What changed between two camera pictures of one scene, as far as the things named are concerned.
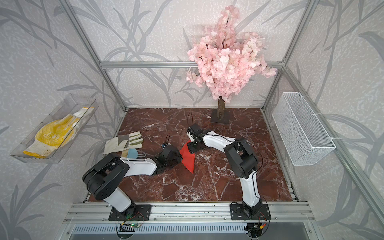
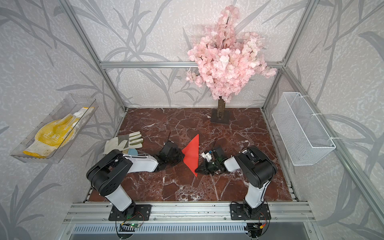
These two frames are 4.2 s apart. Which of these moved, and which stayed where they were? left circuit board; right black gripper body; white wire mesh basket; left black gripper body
Moved: right black gripper body
Stayed: left circuit board; left black gripper body; white wire mesh basket
